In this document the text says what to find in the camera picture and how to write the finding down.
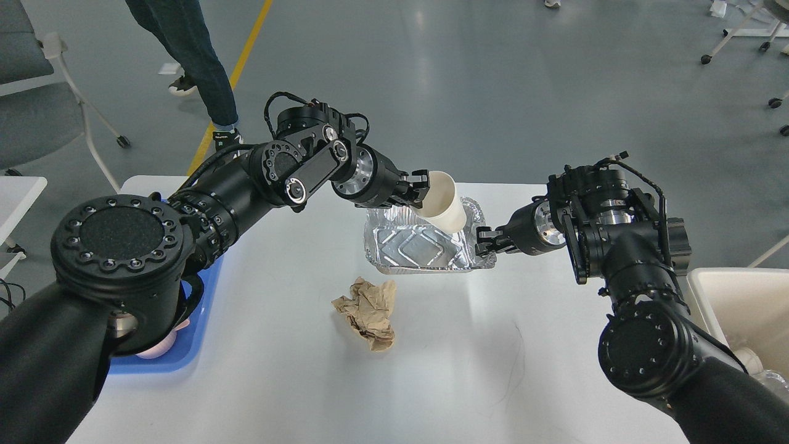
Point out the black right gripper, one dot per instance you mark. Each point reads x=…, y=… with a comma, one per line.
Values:
x=530, y=230

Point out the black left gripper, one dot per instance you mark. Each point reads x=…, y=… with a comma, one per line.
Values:
x=377, y=183

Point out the crumpled foil in bin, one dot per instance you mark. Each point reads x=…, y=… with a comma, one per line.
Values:
x=774, y=382

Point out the brown paper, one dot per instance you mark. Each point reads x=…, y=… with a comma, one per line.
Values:
x=368, y=312

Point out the white cup in bin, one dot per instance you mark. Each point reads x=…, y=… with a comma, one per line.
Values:
x=750, y=360

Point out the white bin right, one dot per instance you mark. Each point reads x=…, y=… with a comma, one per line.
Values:
x=745, y=307

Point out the blue plastic tray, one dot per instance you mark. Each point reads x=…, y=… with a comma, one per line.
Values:
x=188, y=341

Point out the standing person dark clothes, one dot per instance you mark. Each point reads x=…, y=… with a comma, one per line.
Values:
x=180, y=27

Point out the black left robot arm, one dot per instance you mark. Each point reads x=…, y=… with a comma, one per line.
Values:
x=127, y=266

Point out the grey office chair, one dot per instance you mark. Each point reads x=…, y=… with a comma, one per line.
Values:
x=42, y=119

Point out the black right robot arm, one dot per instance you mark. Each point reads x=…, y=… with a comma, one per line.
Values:
x=613, y=222

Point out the white side table left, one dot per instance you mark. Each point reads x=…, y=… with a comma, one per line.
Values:
x=18, y=194

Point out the pink mug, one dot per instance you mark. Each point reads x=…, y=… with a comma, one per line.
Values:
x=164, y=345

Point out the aluminium foil tray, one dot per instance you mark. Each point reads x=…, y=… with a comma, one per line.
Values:
x=397, y=241

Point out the white paper cup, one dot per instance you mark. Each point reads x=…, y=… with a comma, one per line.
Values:
x=442, y=206

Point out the paper scrap on floor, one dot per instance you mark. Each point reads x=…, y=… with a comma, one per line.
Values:
x=169, y=68

